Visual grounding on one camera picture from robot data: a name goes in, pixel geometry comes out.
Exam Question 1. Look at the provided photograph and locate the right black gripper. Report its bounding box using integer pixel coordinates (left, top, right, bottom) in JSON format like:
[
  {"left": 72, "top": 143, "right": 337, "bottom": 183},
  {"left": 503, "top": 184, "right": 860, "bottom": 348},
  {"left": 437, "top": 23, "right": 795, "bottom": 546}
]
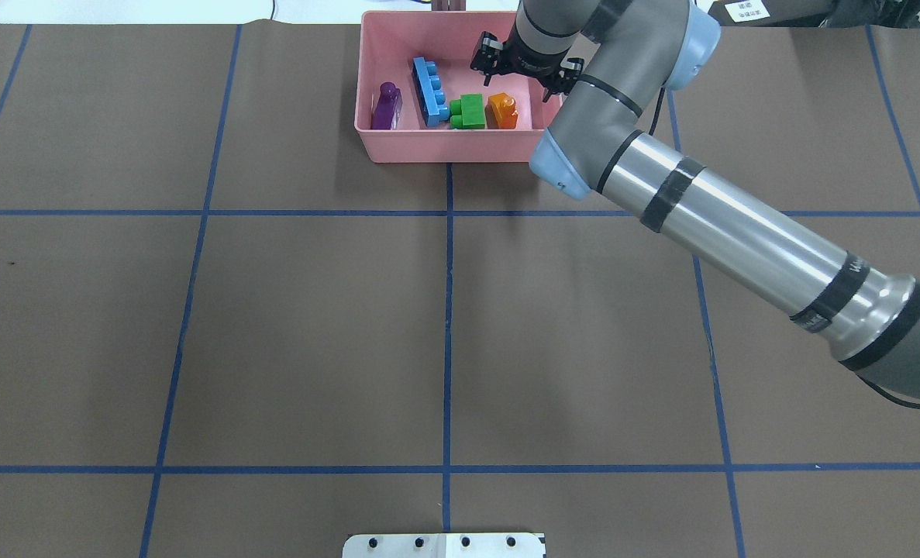
[{"left": 470, "top": 32, "right": 586, "bottom": 103}]

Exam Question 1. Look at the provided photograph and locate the orange block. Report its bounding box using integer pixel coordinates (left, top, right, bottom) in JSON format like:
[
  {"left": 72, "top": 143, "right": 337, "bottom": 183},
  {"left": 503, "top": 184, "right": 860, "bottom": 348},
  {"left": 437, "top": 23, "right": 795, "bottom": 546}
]
[{"left": 487, "top": 92, "right": 519, "bottom": 130}]

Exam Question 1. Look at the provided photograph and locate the green block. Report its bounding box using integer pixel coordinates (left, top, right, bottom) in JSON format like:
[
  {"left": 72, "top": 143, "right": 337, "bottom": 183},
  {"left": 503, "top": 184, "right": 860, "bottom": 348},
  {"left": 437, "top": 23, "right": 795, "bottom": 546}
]
[{"left": 449, "top": 93, "right": 487, "bottom": 129}]

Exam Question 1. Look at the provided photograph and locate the long blue block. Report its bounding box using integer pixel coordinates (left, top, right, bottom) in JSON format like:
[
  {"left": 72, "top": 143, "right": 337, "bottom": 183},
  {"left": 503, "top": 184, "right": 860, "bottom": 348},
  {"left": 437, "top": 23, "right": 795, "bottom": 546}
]
[{"left": 412, "top": 57, "right": 450, "bottom": 128}]

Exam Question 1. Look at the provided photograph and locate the purple block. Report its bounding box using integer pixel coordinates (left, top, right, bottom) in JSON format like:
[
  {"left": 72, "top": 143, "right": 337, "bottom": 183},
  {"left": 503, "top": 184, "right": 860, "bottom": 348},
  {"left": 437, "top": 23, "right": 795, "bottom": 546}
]
[{"left": 370, "top": 81, "right": 403, "bottom": 131}]

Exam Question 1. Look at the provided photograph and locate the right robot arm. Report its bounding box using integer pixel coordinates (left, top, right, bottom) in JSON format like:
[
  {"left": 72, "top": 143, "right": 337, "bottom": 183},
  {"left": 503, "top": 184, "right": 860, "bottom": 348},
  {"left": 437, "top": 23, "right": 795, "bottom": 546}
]
[{"left": 470, "top": 1, "right": 920, "bottom": 409}]

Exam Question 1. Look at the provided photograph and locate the pink plastic box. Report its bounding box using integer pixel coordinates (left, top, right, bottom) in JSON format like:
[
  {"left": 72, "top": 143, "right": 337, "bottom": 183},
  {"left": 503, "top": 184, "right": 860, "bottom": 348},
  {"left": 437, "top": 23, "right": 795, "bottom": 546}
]
[{"left": 354, "top": 11, "right": 563, "bottom": 164}]

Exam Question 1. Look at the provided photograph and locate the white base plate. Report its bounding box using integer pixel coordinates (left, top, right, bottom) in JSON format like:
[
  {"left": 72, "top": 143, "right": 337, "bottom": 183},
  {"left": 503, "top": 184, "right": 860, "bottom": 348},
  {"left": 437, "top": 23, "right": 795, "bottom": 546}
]
[{"left": 340, "top": 531, "right": 547, "bottom": 557}]

